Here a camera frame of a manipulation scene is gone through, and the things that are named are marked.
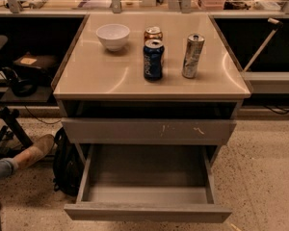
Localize grey drawer cabinet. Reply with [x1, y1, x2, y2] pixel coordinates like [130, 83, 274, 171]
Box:
[54, 13, 250, 145]

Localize open grey bottom drawer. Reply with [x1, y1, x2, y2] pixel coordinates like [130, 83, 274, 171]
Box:
[65, 145, 231, 223]

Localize blue Pepsi can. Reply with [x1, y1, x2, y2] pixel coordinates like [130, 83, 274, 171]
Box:
[143, 39, 165, 82]

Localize orange soda can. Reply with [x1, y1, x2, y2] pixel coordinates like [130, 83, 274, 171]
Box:
[144, 26, 163, 41]

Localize white ceramic bowl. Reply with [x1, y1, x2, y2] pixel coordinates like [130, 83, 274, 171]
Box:
[95, 24, 130, 51]

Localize tall silver can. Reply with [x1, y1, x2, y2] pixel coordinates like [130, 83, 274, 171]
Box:
[182, 34, 205, 79]

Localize black backpack on floor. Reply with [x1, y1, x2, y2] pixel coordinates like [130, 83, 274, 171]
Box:
[53, 128, 84, 196]

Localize dark box with label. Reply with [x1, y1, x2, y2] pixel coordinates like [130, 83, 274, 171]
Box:
[13, 53, 58, 69]

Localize tan shoe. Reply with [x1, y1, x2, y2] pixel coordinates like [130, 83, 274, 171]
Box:
[13, 134, 54, 169]

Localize black headphones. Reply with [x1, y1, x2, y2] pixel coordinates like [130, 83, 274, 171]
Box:
[3, 67, 38, 97]

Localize black chair base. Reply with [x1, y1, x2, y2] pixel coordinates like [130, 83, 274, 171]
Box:
[0, 107, 33, 157]

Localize white stick with tip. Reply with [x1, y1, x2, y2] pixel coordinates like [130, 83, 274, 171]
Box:
[243, 17, 283, 72]

